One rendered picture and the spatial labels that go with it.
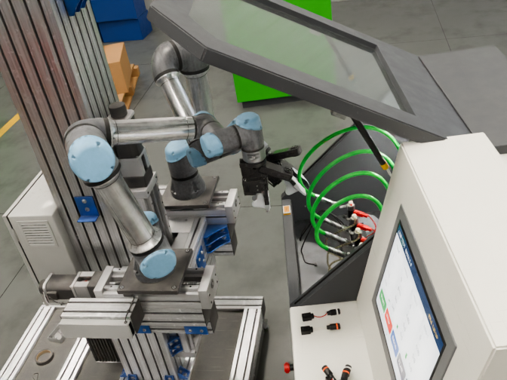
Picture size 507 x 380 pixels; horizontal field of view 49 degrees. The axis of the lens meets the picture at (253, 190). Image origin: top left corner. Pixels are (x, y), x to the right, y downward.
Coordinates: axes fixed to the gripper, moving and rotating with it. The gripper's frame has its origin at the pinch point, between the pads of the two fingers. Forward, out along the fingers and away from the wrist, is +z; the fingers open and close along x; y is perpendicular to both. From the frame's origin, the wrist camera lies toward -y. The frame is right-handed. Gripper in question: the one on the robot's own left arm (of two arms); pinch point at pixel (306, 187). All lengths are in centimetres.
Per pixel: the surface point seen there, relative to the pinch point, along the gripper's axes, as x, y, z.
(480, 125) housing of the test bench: 17, -57, 19
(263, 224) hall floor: -155, 103, 25
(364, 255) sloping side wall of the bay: 28.7, -7.9, 22.8
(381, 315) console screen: 51, -8, 31
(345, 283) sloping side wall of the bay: 27.7, 3.8, 26.2
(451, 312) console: 85, -36, 23
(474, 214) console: 66, -48, 18
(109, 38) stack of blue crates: -548, 256, -251
